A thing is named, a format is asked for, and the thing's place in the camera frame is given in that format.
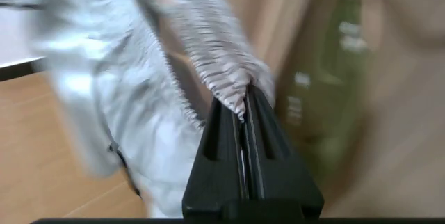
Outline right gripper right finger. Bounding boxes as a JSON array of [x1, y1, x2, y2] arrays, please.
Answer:
[[244, 84, 325, 218]]

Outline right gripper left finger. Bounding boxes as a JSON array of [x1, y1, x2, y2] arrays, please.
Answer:
[[181, 97, 249, 218]]

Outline green long-sleeved shirt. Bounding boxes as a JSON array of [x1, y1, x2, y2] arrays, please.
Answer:
[[277, 0, 371, 183]]

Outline pale grey shorts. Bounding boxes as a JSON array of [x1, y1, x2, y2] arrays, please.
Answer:
[[31, 0, 276, 218]]

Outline beige curtain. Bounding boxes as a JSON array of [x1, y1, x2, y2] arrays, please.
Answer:
[[187, 0, 445, 218]]

